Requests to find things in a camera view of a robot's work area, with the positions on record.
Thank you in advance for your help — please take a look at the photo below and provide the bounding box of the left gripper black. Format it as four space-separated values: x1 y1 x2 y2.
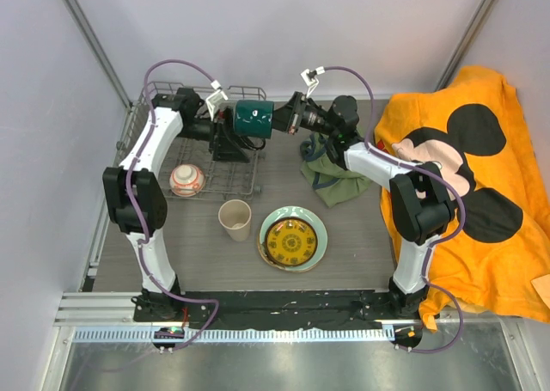
177 107 254 162

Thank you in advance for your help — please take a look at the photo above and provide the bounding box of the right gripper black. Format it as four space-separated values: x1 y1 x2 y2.
258 92 339 137

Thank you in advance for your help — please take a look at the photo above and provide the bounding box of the dark green mug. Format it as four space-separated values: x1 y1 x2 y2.
232 100 274 150

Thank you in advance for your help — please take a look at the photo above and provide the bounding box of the white orange patterned bowl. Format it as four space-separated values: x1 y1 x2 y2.
169 164 205 198

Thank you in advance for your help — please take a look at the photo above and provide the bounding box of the beige tumbler cup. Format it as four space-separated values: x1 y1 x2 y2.
218 199 252 242

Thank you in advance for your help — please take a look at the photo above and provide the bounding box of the green flower plate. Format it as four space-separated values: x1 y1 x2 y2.
257 206 328 251

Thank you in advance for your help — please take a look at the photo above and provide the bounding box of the cream bird plate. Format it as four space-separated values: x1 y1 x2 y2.
258 245 326 273

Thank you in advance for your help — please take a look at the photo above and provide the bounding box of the yellow patterned small plate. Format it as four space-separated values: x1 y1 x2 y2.
263 217 318 267

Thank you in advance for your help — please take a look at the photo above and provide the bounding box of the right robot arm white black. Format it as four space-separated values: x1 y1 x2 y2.
272 92 455 318

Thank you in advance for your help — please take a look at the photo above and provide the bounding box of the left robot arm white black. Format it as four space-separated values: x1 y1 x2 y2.
102 88 266 321

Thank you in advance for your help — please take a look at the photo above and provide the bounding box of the green shirt with blue trim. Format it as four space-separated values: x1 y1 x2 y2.
300 132 372 208

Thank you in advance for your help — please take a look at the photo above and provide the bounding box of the orange Mickey Mouse towel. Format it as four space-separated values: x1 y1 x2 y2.
375 66 549 329

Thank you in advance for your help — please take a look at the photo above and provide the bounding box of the grey wire dish rack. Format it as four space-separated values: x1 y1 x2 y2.
114 95 266 201

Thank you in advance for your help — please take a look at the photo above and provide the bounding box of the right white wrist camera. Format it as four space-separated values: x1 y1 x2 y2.
300 66 325 99

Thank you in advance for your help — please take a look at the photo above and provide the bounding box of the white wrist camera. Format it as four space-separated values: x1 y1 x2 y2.
300 66 325 99
205 80 228 121

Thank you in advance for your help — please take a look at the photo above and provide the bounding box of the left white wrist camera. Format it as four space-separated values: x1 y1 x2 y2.
205 80 228 121

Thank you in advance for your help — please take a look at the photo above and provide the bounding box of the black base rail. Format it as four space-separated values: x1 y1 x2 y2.
131 290 400 331

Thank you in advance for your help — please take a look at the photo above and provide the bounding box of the white slotted cable duct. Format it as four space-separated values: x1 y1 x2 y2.
73 325 394 344

